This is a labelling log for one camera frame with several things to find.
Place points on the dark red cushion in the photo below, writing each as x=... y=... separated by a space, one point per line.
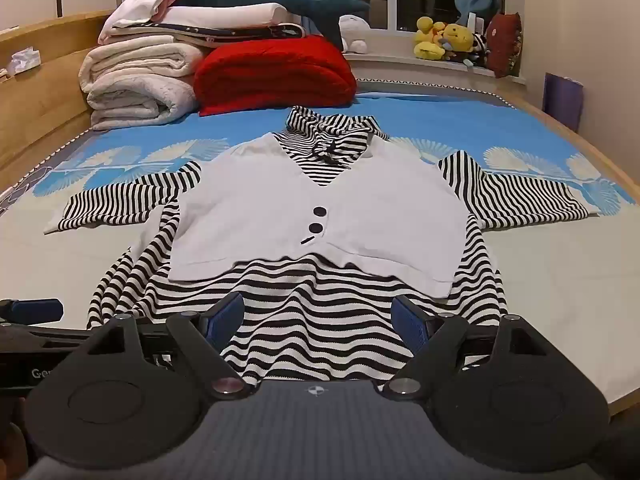
x=505 y=45

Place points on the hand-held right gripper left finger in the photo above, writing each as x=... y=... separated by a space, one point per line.
x=225 y=317

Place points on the cream folded quilt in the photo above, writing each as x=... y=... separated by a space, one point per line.
x=135 y=90

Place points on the blue floral bed sheet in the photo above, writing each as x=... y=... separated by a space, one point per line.
x=550 y=270

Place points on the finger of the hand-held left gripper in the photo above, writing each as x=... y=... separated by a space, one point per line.
x=35 y=309

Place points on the zebra striped plush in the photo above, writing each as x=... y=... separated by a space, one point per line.
x=480 y=50

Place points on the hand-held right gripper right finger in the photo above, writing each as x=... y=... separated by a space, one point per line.
x=410 y=322

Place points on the red folded blanket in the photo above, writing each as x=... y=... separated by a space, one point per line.
x=275 y=75

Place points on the navy patterned folded blanket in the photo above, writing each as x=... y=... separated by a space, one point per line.
x=250 y=31

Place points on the pink and white cloth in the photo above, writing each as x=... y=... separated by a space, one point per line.
x=145 y=2

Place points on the yellow duck plush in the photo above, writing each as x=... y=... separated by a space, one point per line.
x=427 y=35

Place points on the striped dress with white vest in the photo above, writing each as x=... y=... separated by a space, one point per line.
x=350 y=210

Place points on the tissue box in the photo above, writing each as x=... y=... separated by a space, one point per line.
x=22 y=60

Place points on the white plush toy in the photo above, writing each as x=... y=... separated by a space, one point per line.
x=352 y=30

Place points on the white folded blanket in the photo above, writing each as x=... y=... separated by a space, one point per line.
x=225 y=14

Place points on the yellow bear plush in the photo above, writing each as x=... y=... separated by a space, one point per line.
x=459 y=40

